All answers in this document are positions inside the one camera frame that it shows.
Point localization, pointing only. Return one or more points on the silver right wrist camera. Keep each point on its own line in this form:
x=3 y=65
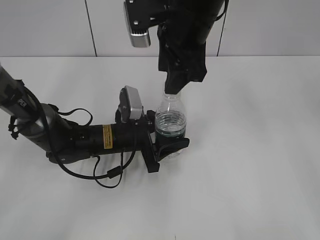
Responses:
x=140 y=16

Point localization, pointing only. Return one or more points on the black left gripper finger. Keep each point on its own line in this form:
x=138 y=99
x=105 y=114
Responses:
x=168 y=146

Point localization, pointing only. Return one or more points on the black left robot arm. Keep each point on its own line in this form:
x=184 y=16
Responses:
x=67 y=142

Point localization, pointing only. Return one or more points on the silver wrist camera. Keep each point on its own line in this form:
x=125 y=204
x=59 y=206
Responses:
x=140 y=16
x=130 y=104

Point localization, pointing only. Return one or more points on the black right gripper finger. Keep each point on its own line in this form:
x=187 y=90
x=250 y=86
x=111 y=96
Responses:
x=176 y=80

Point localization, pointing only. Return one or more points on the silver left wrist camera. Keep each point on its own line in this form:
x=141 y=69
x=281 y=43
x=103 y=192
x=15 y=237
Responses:
x=130 y=104

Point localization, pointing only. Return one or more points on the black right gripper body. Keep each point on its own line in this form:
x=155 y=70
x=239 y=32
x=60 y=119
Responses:
x=182 y=50

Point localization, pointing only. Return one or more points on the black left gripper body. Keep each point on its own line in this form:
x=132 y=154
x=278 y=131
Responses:
x=132 y=136

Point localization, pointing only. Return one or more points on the clear green-label water bottle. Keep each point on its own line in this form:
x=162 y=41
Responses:
x=170 y=119

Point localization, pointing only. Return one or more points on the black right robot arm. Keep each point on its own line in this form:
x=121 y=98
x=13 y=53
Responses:
x=197 y=10

